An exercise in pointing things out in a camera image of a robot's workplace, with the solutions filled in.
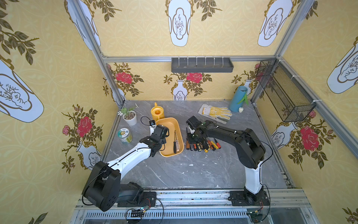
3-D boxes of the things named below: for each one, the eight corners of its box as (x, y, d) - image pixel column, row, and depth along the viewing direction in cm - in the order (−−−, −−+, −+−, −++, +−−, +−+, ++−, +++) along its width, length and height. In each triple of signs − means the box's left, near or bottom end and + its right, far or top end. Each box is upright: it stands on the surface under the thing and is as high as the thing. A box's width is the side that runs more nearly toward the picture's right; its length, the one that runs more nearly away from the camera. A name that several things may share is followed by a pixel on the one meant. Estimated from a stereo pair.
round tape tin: (120, 143, 98) (115, 137, 91) (123, 134, 103) (119, 127, 96) (131, 143, 98) (127, 137, 91) (133, 134, 103) (130, 127, 96)
